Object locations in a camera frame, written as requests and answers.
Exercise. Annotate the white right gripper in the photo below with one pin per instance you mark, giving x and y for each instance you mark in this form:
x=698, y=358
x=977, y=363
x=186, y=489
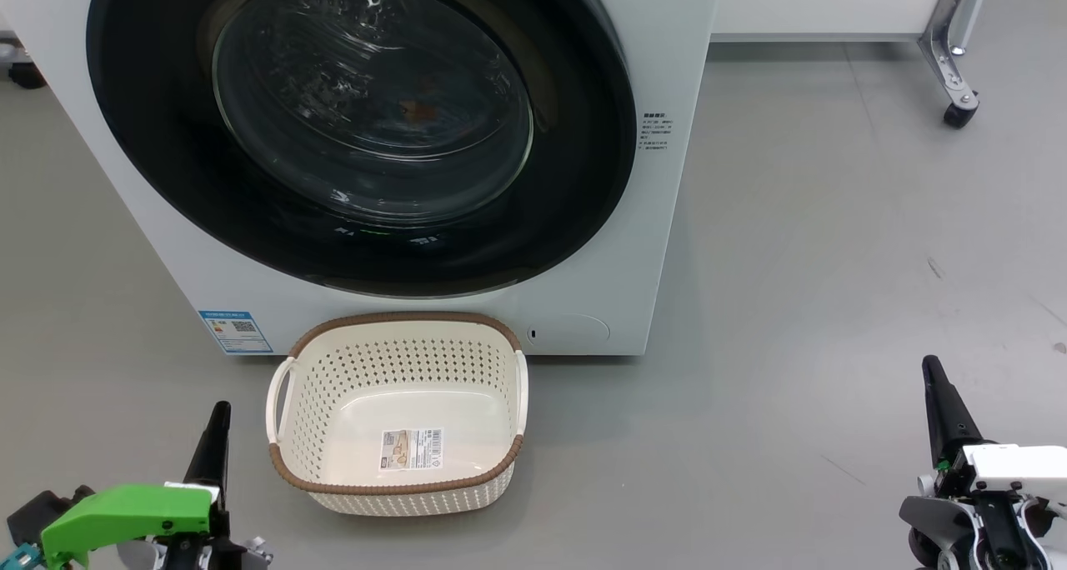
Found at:
x=1017, y=470

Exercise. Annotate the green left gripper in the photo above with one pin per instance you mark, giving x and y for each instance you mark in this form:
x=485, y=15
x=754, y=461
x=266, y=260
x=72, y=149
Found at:
x=125, y=516

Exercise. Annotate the round dark glass washer door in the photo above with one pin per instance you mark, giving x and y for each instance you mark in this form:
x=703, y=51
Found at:
x=150, y=137

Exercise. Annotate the blue cartoon print garment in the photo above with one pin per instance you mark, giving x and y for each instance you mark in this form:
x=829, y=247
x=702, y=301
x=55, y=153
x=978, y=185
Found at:
x=417, y=112

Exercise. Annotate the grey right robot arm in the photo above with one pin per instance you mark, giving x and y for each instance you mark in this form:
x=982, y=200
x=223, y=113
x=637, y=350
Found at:
x=934, y=520

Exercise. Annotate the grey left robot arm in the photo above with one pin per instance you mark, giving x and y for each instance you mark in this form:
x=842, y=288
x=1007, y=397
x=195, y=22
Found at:
x=133, y=555

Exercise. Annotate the white barcode basket label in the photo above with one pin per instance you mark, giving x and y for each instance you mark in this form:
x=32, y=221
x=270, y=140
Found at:
x=412, y=449

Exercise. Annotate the cream perforated basket brown rim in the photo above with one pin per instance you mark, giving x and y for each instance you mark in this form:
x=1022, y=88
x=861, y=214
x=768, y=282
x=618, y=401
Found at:
x=400, y=362

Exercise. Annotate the white front-load washing machine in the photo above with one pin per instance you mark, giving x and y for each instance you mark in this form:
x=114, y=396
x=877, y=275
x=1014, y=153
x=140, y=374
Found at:
x=650, y=245

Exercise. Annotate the blue energy label sticker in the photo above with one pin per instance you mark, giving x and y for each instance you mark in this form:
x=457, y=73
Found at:
x=236, y=332

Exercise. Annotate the black text instruction sticker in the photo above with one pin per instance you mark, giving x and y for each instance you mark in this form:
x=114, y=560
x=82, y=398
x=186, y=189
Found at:
x=655, y=132

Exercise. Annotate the metal table leg with caster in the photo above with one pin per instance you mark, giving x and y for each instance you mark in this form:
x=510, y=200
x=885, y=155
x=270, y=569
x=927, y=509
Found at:
x=825, y=3

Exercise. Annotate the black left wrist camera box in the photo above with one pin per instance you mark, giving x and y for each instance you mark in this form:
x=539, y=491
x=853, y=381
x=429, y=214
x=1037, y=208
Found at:
x=33, y=512

